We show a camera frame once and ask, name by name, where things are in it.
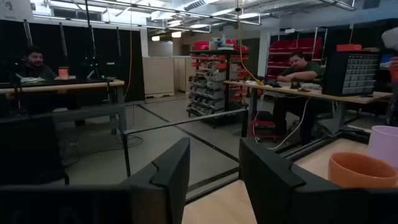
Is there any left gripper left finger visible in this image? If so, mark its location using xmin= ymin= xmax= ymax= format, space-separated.
xmin=121 ymin=136 xmax=191 ymax=224

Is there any light purple mug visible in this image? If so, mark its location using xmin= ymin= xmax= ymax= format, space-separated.
xmin=368 ymin=125 xmax=398 ymax=169

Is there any orange mug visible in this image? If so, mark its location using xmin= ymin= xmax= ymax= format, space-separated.
xmin=328 ymin=151 xmax=398 ymax=189

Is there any black small-drawer cabinet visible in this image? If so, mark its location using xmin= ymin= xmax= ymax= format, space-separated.
xmin=322 ymin=50 xmax=381 ymax=97

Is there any beige cabinet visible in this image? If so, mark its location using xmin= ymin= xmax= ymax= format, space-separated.
xmin=142 ymin=56 xmax=175 ymax=98
xmin=173 ymin=55 xmax=196 ymax=94

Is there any long wooden top desk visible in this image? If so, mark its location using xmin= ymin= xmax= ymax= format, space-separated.
xmin=223 ymin=80 xmax=393 ymax=138

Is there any person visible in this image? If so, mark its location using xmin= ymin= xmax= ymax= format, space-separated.
xmin=14 ymin=45 xmax=58 ymax=82
xmin=381 ymin=27 xmax=398 ymax=127
xmin=272 ymin=51 xmax=326 ymax=146

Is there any black light stand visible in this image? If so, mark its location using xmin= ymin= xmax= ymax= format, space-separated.
xmin=82 ymin=0 xmax=102 ymax=80

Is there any parts bin rack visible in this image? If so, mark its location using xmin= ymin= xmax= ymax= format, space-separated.
xmin=185 ymin=39 xmax=250 ymax=128

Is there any black floor box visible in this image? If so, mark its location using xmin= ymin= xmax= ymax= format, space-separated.
xmin=0 ymin=115 xmax=70 ymax=186

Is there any white cable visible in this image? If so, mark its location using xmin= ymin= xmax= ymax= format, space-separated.
xmin=252 ymin=93 xmax=311 ymax=151

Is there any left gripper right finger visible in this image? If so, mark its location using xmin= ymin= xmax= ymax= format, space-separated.
xmin=238 ymin=138 xmax=307 ymax=224

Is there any red cart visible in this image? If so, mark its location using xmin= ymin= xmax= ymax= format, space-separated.
xmin=248 ymin=119 xmax=280 ymax=140

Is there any orange cup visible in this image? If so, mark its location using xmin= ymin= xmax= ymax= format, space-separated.
xmin=57 ymin=65 xmax=70 ymax=79

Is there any hanging yellow cable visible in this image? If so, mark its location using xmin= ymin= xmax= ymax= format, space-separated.
xmin=236 ymin=7 xmax=265 ymax=86

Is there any red bin shelving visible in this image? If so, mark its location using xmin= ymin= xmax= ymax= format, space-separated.
xmin=265 ymin=27 xmax=328 ymax=82

